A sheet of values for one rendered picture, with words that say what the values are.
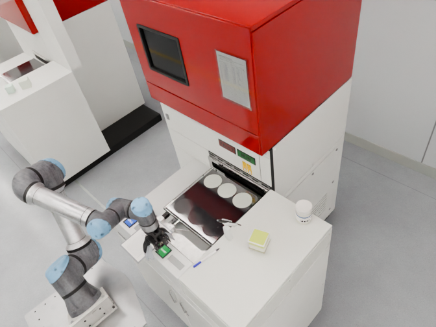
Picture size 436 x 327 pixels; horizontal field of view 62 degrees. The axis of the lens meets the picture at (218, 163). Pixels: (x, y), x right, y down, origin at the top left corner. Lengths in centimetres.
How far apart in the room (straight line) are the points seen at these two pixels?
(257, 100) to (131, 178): 224
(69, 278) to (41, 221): 188
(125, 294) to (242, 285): 57
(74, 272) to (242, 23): 120
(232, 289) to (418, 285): 151
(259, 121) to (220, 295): 72
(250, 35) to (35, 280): 252
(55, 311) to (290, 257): 110
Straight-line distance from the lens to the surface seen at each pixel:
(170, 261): 167
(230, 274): 158
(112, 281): 188
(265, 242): 156
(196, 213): 186
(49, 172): 167
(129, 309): 179
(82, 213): 145
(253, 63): 133
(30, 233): 352
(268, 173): 175
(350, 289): 264
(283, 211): 173
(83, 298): 172
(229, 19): 133
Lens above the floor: 235
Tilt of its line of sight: 45 degrees down
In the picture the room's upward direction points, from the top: 12 degrees counter-clockwise
